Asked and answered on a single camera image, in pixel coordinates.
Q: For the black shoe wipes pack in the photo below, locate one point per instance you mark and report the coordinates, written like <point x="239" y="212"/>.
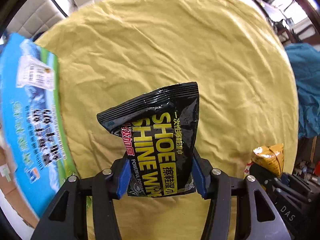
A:
<point x="158" y="130"/>

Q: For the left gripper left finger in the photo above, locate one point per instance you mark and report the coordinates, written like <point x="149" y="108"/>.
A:
<point x="65" y="216"/>

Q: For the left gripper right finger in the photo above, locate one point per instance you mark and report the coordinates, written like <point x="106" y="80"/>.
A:
<point x="256" y="215"/>

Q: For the white padded chair left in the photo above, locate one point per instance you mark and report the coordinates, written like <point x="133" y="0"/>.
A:
<point x="35" y="16"/>

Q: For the yellow snack bag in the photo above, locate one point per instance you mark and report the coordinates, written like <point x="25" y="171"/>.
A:
<point x="270" y="158"/>

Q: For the yellow tablecloth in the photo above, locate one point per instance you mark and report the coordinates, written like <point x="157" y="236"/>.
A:
<point x="115" y="50"/>

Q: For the teal blanket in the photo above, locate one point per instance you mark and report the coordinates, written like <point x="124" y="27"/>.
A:
<point x="304" y="60"/>

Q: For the cardboard box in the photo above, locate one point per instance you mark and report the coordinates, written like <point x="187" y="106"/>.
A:
<point x="35" y="157"/>

